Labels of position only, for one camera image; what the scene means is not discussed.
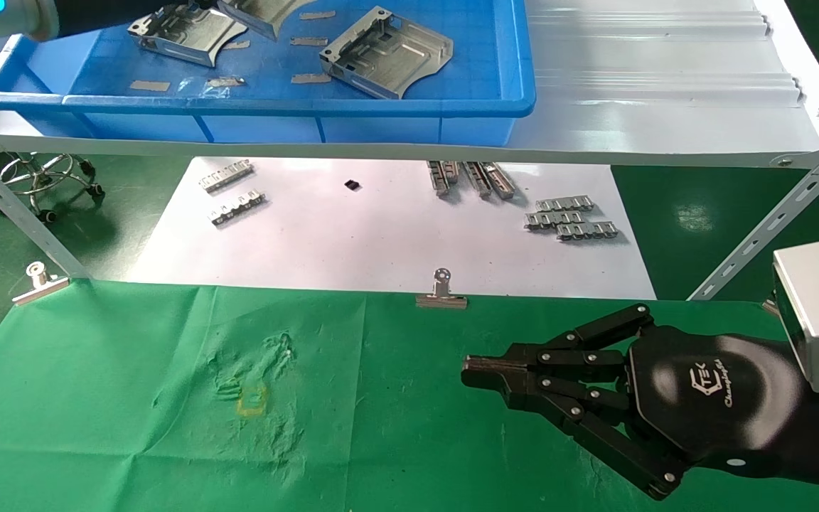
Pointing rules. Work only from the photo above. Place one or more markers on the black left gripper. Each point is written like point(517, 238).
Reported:
point(111, 14)

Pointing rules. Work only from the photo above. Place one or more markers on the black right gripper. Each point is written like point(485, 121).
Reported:
point(715, 391)

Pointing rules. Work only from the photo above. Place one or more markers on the stamped sheet metal part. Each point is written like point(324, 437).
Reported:
point(267, 14)
point(189, 35)
point(388, 57)

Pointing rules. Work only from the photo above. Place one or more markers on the clear tape piece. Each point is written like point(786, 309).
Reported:
point(226, 82)

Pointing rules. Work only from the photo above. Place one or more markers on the silver binder clip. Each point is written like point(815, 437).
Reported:
point(40, 284)
point(442, 295)

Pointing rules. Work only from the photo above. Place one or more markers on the notched metal strip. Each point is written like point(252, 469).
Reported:
point(226, 176)
point(237, 208)

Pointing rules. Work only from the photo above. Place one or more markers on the blue plastic bin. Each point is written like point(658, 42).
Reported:
point(381, 128)

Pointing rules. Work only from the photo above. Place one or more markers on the chrome stool base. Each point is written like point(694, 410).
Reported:
point(47, 178)

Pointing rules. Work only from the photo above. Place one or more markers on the small black clip piece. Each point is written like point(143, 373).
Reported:
point(352, 185)

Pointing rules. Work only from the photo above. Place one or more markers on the green cloth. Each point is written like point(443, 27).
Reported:
point(345, 412)

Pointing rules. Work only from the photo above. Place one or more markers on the white perforated shelf strut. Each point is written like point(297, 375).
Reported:
point(772, 220)
point(18, 213)

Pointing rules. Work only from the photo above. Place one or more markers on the white paper sheet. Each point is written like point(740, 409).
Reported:
point(352, 242)

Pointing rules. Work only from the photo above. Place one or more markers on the white metal shelf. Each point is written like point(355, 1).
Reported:
point(665, 107)

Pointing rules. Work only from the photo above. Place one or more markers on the grey slotted metal bracket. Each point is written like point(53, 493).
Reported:
point(554, 220)
point(587, 230)
point(564, 205)

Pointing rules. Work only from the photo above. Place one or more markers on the short metal rail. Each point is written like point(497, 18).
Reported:
point(500, 180)
point(439, 179)
point(453, 171)
point(478, 179)

